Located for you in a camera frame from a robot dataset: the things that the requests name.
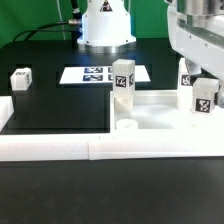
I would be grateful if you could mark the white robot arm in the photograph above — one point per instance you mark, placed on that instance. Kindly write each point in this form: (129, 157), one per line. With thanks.
(106, 27)

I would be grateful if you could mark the white U-shaped obstacle fence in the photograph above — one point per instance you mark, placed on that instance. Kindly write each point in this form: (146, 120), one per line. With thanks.
(124, 143)

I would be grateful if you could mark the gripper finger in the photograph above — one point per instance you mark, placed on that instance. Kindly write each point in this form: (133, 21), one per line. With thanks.
(219, 100)

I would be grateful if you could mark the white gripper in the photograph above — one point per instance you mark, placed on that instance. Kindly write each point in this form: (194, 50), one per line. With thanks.
(196, 31)

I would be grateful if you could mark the white square tabletop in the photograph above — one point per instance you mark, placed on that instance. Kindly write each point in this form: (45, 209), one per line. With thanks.
(156, 109)

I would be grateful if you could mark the white base AprilTag sheet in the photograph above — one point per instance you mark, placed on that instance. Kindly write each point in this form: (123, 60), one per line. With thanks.
(100, 74)

